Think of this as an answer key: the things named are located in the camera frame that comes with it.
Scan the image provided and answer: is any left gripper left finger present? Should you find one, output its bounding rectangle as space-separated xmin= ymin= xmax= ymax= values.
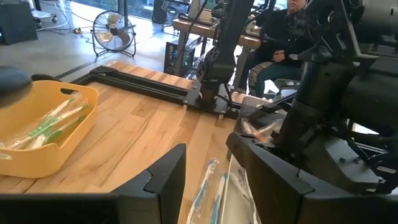
xmin=0 ymin=142 xmax=187 ymax=224

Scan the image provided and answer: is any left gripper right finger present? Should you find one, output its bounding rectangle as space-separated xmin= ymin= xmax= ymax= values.
xmin=244 ymin=142 xmax=398 ymax=224

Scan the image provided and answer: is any orange toothbrush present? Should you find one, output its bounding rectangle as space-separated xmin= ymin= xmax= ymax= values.
xmin=241 ymin=117 xmax=261 ymax=135
xmin=253 ymin=120 xmax=282 ymax=143

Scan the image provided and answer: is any grey office chair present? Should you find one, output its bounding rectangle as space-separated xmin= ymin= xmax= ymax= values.
xmin=273 ymin=77 xmax=303 ymax=101

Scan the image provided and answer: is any dark translucent plastic bin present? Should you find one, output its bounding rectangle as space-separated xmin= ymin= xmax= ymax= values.
xmin=233 ymin=95 xmax=289 ymax=144

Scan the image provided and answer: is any orange plastic bin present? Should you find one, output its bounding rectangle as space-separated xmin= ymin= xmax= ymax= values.
xmin=0 ymin=80 xmax=100 ymax=179

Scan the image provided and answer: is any person's hand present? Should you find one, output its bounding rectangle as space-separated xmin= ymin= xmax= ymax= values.
xmin=272 ymin=49 xmax=287 ymax=63

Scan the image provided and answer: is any person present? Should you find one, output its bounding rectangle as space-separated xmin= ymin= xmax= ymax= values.
xmin=238 ymin=0 xmax=315 ymax=97

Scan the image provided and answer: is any black table clamp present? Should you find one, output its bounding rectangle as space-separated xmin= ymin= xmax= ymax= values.
xmin=30 ymin=73 xmax=62 ymax=83

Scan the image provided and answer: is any black computer tower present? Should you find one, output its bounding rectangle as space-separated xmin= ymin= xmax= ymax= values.
xmin=164 ymin=40 xmax=197 ymax=77

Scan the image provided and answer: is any black floor fan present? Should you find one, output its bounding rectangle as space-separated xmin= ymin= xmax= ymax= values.
xmin=91 ymin=9 xmax=137 ymax=58

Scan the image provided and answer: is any wooden desk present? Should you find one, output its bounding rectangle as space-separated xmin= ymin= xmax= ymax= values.
xmin=172 ymin=17 xmax=262 ymax=91

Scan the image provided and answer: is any black wheeled cart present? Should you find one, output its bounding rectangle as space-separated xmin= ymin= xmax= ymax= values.
xmin=30 ymin=0 xmax=58 ymax=30

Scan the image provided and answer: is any black box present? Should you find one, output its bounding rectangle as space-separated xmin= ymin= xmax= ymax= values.
xmin=0 ymin=1 xmax=39 ymax=45

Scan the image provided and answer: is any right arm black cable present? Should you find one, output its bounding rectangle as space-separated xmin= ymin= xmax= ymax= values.
xmin=217 ymin=83 xmax=242 ymax=110

